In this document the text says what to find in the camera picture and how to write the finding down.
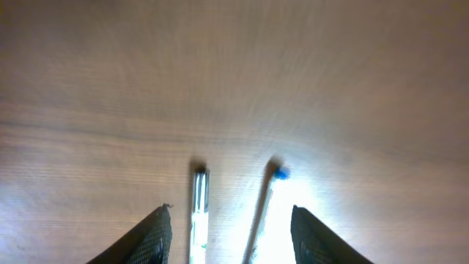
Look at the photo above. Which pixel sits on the black white marker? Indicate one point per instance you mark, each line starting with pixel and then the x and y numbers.
pixel 199 216

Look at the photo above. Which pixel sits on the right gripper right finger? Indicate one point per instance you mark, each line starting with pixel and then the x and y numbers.
pixel 314 243

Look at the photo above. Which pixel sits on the blue white marker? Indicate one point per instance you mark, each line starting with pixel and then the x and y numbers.
pixel 262 238

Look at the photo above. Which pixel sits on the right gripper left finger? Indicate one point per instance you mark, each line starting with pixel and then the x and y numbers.
pixel 147 243

